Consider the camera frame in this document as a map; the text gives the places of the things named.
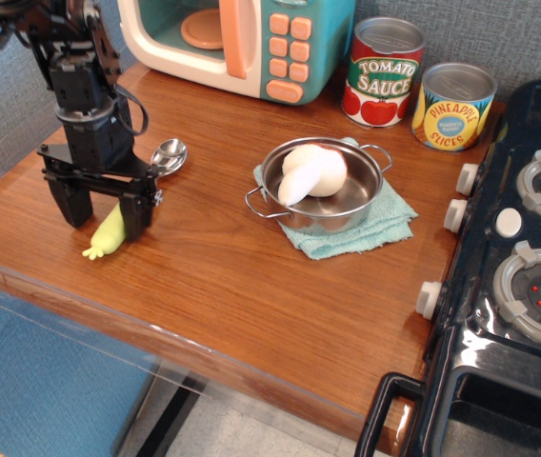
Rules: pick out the spoon with green handle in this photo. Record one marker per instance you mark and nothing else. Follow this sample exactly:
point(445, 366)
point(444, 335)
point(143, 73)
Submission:
point(168, 158)

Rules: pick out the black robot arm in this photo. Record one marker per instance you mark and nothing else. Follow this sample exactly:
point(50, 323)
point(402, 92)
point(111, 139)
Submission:
point(81, 68)

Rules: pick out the black toy stove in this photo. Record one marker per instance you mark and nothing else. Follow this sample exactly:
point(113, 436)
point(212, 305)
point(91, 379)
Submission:
point(481, 391)

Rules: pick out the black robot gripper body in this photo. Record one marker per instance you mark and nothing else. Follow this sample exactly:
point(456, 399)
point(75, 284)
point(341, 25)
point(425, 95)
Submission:
point(99, 154)

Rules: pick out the tomato sauce can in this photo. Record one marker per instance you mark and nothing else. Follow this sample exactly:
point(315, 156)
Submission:
point(386, 53)

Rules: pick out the toy microwave teal and cream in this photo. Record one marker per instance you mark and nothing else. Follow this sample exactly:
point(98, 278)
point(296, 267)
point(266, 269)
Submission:
point(280, 51)

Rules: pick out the pineapple slices can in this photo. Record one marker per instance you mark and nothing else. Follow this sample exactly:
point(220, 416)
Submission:
point(453, 104)

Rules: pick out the small steel pot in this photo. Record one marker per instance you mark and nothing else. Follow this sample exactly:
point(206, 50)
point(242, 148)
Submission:
point(345, 209)

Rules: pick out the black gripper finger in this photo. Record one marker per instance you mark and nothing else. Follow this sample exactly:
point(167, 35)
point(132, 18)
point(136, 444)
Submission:
point(137, 212)
point(73, 201)

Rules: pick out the clear acrylic table guard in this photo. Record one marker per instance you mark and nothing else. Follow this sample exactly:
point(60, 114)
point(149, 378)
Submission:
point(77, 379)

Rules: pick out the white plush mushroom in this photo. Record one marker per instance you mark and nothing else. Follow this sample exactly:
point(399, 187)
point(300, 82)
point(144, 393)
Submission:
point(311, 170)

